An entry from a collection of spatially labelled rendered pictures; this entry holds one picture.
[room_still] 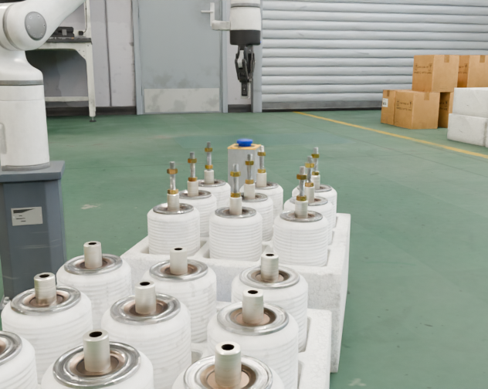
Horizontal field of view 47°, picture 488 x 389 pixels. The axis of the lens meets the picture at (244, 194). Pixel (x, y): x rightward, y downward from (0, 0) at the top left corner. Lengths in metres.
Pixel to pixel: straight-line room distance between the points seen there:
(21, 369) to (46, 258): 0.70
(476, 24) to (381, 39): 1.26
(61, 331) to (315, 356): 0.29
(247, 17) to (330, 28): 5.29
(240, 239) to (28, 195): 0.47
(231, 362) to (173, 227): 0.55
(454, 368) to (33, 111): 0.93
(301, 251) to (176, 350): 0.40
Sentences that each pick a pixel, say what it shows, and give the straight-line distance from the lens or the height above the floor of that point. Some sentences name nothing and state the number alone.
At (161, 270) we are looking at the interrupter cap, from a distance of 0.73.
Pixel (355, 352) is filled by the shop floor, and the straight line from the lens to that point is 1.07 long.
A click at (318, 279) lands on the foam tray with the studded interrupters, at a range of 0.93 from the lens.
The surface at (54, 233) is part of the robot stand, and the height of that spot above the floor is 0.17.
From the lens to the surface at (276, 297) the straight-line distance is 0.66.
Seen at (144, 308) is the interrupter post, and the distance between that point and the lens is 0.61.
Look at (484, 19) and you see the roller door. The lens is 7.62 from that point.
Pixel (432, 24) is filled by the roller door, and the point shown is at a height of 0.99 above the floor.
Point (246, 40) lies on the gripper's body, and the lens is 1.34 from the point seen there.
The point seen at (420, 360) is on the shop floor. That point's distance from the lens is 1.07.
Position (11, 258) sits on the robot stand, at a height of 0.12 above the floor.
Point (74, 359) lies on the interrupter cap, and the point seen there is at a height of 0.25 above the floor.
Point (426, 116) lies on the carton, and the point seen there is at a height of 0.11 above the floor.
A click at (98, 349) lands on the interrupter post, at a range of 0.51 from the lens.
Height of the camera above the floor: 0.51
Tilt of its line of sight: 13 degrees down
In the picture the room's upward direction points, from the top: straight up
